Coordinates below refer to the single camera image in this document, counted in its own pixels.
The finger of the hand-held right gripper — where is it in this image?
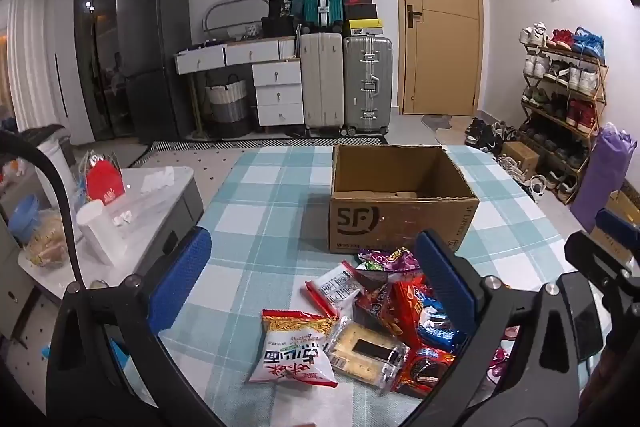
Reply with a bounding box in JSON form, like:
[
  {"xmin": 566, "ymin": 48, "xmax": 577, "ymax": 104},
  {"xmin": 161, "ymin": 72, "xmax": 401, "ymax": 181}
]
[{"xmin": 564, "ymin": 208, "xmax": 640, "ymax": 294}]

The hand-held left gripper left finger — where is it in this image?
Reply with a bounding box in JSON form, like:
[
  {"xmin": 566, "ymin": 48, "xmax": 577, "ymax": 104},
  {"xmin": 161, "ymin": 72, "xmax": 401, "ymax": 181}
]
[{"xmin": 46, "ymin": 226, "xmax": 226, "ymax": 427}]

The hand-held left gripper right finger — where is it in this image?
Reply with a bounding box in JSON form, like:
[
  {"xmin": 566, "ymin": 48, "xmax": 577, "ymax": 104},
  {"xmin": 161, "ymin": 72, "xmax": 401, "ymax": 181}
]
[{"xmin": 400, "ymin": 229, "xmax": 583, "ymax": 427}]

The red chip bag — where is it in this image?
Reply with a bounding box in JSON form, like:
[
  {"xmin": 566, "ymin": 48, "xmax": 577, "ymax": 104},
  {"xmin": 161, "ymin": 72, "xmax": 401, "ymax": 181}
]
[{"xmin": 390, "ymin": 276, "xmax": 446, "ymax": 348}]

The blue cookie packet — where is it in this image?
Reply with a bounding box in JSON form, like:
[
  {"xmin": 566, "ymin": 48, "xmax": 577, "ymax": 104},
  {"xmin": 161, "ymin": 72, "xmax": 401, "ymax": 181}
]
[{"xmin": 415, "ymin": 297, "xmax": 468, "ymax": 353}]

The purple candy packet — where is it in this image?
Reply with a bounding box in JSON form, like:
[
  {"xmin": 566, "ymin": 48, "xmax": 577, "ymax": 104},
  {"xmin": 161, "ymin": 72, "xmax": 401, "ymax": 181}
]
[{"xmin": 355, "ymin": 247, "xmax": 423, "ymax": 283}]

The dark red snack packet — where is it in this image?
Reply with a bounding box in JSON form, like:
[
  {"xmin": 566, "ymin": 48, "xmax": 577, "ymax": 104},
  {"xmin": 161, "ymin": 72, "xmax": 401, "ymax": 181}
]
[{"xmin": 354, "ymin": 282, "xmax": 401, "ymax": 333}]

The brown cardboard box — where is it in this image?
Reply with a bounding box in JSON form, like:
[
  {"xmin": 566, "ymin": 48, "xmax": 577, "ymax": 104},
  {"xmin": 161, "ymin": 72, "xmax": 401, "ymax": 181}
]
[{"xmin": 328, "ymin": 143, "xmax": 480, "ymax": 255}]

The red white snack packet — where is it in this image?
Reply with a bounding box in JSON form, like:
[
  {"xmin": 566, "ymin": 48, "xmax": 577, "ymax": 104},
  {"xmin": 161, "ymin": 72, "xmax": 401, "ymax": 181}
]
[{"xmin": 305, "ymin": 261, "xmax": 373, "ymax": 320}]

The open cardboard box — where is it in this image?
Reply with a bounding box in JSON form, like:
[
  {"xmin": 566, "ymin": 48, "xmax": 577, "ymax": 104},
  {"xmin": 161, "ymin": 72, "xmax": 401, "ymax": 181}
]
[{"xmin": 590, "ymin": 189, "xmax": 640, "ymax": 268}]

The purple bag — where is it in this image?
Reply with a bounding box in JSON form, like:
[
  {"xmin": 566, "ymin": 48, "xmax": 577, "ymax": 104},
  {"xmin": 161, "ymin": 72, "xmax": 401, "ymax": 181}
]
[{"xmin": 570, "ymin": 123, "xmax": 635, "ymax": 233}]

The white side table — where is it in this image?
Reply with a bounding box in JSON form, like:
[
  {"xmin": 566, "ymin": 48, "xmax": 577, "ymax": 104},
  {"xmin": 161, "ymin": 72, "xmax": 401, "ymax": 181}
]
[{"xmin": 17, "ymin": 167, "xmax": 205, "ymax": 343}]

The white cylinder container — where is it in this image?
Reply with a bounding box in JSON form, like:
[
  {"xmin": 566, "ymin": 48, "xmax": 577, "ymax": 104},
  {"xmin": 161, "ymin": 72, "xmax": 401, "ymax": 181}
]
[{"xmin": 76, "ymin": 199, "xmax": 128, "ymax": 267}]

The red cookie packet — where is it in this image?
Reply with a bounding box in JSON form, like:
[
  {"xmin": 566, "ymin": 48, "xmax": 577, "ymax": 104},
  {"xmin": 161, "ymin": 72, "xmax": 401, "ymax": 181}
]
[{"xmin": 390, "ymin": 344, "xmax": 458, "ymax": 398}]

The white tissue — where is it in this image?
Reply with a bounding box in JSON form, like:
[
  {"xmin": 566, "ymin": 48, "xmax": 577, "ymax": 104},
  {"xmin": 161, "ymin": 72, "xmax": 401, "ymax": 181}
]
[{"xmin": 141, "ymin": 167, "xmax": 174, "ymax": 194}]

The clear cracker packet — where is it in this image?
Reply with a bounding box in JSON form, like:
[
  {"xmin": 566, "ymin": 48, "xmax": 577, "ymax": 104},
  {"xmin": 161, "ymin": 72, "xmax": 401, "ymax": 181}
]
[{"xmin": 322, "ymin": 317, "xmax": 408, "ymax": 395}]

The small cardboard box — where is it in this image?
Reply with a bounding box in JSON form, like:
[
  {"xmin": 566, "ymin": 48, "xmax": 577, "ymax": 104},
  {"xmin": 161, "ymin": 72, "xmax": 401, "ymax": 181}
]
[{"xmin": 500, "ymin": 141, "xmax": 541, "ymax": 180}]

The wooden shoe rack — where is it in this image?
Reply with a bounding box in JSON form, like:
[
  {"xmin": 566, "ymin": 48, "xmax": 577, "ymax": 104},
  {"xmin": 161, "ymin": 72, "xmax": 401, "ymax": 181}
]
[{"xmin": 517, "ymin": 24, "xmax": 608, "ymax": 205}]

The clear bag of food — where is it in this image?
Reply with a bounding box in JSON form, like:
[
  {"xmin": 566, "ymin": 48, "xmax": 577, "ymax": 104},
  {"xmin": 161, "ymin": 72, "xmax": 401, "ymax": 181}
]
[{"xmin": 22, "ymin": 209, "xmax": 68, "ymax": 268}]

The white orange noodle packet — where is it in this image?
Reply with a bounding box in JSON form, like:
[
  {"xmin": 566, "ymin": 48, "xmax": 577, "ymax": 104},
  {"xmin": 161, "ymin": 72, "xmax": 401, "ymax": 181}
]
[{"xmin": 248, "ymin": 308, "xmax": 338, "ymax": 389}]

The round beige mat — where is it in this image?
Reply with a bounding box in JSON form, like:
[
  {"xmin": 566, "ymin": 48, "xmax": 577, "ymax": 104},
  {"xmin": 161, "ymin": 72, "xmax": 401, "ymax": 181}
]
[{"xmin": 432, "ymin": 122, "xmax": 476, "ymax": 148}]

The pile of shoes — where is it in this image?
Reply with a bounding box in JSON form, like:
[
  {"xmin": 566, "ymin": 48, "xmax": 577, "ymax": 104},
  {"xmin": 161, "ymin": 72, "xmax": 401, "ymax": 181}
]
[{"xmin": 464, "ymin": 117, "xmax": 551, "ymax": 202}]

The white bin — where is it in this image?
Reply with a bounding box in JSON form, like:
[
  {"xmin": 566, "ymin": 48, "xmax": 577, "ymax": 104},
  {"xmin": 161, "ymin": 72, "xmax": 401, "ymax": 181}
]
[{"xmin": 35, "ymin": 138, "xmax": 76, "ymax": 208}]

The blue bowl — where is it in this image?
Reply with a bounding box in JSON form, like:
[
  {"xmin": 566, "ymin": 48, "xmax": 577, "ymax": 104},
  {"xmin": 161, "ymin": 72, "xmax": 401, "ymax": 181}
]
[{"xmin": 7, "ymin": 194, "xmax": 41, "ymax": 248}]

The woven laundry basket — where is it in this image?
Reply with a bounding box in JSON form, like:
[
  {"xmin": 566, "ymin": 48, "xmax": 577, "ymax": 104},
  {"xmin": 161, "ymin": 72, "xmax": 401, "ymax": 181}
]
[{"xmin": 205, "ymin": 74, "xmax": 251, "ymax": 138}]

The pair of blue sneakers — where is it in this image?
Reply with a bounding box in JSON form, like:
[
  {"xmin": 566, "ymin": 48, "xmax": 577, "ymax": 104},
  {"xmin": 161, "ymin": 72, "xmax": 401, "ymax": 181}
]
[{"xmin": 572, "ymin": 27, "xmax": 606, "ymax": 60}]

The pair of red sneakers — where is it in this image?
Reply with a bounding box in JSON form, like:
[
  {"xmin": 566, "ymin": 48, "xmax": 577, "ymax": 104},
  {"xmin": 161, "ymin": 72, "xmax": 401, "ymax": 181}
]
[{"xmin": 546, "ymin": 28, "xmax": 575, "ymax": 51}]

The pair of white sneakers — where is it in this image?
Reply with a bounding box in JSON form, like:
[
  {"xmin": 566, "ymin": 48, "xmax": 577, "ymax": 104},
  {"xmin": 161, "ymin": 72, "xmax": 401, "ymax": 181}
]
[{"xmin": 519, "ymin": 23, "xmax": 550, "ymax": 48}]

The silver suitcase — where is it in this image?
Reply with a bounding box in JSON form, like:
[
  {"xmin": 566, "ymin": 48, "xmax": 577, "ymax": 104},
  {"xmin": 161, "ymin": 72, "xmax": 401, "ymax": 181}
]
[{"xmin": 342, "ymin": 34, "xmax": 393, "ymax": 135}]

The white drawer cabinet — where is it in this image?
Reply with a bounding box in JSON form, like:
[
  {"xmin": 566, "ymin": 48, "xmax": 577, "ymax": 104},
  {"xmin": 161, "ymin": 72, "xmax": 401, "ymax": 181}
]
[{"xmin": 174, "ymin": 36, "xmax": 306, "ymax": 128}]

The grey refrigerator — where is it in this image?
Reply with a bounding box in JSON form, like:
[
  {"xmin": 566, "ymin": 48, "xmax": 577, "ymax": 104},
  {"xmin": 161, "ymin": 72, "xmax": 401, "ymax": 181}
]
[{"xmin": 116, "ymin": 0, "xmax": 193, "ymax": 142}]

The wooden door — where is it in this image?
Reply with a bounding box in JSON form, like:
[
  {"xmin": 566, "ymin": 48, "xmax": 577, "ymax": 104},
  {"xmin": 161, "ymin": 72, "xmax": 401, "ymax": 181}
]
[{"xmin": 390, "ymin": 0, "xmax": 485, "ymax": 118}]

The beige suitcase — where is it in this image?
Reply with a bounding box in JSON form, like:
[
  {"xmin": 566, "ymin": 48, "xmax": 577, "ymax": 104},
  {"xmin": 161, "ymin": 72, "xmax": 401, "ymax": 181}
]
[{"xmin": 299, "ymin": 32, "xmax": 346, "ymax": 130}]

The dark glass wardrobe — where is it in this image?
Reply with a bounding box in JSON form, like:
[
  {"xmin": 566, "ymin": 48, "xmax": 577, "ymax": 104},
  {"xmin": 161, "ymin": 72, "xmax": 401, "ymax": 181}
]
[{"xmin": 74, "ymin": 0, "xmax": 151, "ymax": 142}]

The white wardrobe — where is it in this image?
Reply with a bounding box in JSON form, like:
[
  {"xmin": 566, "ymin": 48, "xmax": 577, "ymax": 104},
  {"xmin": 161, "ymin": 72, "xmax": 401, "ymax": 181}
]
[{"xmin": 45, "ymin": 0, "xmax": 96, "ymax": 145}]

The white plastic basket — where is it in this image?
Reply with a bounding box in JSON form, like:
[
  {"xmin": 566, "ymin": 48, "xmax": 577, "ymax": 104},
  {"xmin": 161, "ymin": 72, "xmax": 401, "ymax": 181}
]
[{"xmin": 227, "ymin": 22, "xmax": 263, "ymax": 40}]

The yellow black box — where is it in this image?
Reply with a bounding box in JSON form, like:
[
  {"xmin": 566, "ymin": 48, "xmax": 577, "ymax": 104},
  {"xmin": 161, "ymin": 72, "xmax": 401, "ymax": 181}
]
[{"xmin": 347, "ymin": 19, "xmax": 385, "ymax": 38}]

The white curtain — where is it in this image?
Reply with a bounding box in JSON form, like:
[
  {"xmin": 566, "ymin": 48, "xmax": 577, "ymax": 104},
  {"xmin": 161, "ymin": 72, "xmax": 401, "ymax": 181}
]
[{"xmin": 5, "ymin": 0, "xmax": 51, "ymax": 128}]

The dark shoe box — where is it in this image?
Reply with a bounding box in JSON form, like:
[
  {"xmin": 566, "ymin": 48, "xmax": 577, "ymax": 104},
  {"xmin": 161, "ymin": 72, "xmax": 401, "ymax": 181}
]
[{"xmin": 344, "ymin": 4, "xmax": 378, "ymax": 21}]

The black cable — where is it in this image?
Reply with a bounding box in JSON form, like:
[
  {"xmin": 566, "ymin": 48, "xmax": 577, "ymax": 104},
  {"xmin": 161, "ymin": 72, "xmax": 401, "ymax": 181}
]
[{"xmin": 0, "ymin": 129, "xmax": 86, "ymax": 288}]

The curved white frame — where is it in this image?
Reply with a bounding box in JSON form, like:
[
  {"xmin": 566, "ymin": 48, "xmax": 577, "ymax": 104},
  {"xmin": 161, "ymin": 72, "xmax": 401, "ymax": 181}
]
[{"xmin": 202, "ymin": 0, "xmax": 268, "ymax": 40}]

